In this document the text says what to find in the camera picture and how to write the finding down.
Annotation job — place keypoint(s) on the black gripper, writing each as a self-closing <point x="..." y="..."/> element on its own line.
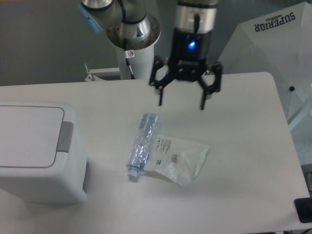
<point x="190" y="56"/>

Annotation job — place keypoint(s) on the white push-lid trash can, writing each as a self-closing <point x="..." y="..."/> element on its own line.
<point x="43" y="158"/>

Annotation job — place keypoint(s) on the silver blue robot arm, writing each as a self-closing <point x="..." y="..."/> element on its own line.
<point x="130" y="27"/>

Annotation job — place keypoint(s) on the white superior umbrella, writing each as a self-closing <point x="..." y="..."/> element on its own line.
<point x="280" y="43"/>

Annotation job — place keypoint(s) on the white plastic packaging bag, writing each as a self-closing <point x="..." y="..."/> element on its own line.
<point x="178" y="159"/>

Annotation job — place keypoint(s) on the crushed clear plastic bottle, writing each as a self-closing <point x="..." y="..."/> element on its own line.
<point x="147" y="131"/>

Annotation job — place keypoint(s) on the black device at edge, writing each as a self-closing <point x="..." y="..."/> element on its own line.
<point x="304" y="209"/>

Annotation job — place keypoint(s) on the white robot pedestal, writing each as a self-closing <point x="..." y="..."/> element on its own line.
<point x="141" y="62"/>

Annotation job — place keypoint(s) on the white metal base frame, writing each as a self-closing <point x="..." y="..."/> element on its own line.
<point x="107" y="74"/>

